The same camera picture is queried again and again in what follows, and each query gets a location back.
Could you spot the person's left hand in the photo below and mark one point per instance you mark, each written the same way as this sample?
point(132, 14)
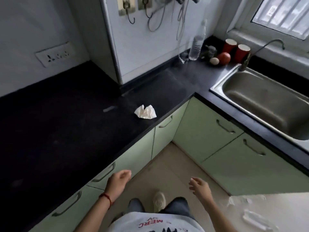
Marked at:
point(117, 183)

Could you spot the person's right hand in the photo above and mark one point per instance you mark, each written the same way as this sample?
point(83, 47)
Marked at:
point(202, 189)

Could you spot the person's left fingers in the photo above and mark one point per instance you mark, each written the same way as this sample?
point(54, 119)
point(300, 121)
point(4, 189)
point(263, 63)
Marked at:
point(125, 174)

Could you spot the person's right fingers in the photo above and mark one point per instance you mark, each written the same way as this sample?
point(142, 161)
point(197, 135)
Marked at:
point(195, 183)

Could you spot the person's left forearm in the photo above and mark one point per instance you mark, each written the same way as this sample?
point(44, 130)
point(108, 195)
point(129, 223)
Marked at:
point(94, 215)

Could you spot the person's right forearm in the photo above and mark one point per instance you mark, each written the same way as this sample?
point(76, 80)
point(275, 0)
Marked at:
point(219, 216)

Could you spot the light green cabinet door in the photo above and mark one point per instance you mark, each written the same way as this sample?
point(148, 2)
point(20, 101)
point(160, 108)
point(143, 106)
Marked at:
point(72, 212)
point(128, 157)
point(169, 129)
point(241, 171)
point(205, 132)

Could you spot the blue jeans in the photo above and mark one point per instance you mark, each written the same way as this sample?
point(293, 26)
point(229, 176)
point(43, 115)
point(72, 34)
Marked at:
point(176, 207)

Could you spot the white sneaker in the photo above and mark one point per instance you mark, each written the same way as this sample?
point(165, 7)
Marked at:
point(159, 201)

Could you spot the white printed shirt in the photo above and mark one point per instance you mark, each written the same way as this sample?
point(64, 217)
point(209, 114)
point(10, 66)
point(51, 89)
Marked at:
point(157, 223)

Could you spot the crumpled white tissue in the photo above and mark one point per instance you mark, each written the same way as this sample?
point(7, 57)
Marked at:
point(145, 112)

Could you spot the stainless steel sink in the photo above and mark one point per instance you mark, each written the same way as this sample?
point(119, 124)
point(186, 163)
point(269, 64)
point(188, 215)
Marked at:
point(263, 103)

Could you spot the white egg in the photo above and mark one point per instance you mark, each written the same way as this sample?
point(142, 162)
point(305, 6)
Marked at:
point(214, 61)

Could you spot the red apple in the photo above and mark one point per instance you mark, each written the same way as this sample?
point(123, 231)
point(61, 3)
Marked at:
point(224, 58)

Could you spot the red cup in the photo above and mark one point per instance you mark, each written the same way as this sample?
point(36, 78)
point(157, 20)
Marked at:
point(229, 45)
point(242, 53)

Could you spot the clear plastic water bottle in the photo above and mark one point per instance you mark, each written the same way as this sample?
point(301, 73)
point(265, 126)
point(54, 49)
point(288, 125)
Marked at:
point(197, 42)

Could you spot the metal faucet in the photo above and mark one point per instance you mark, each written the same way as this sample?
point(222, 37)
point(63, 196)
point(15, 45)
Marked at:
point(259, 50)

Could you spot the white wall socket plate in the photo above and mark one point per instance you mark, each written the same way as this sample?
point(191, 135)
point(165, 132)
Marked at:
point(53, 55)

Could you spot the wall hook on beige plate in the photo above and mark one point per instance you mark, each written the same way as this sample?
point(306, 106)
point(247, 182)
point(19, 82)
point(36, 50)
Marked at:
point(126, 8)
point(144, 6)

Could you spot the window with white frame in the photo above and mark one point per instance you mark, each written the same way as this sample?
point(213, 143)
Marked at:
point(282, 15)

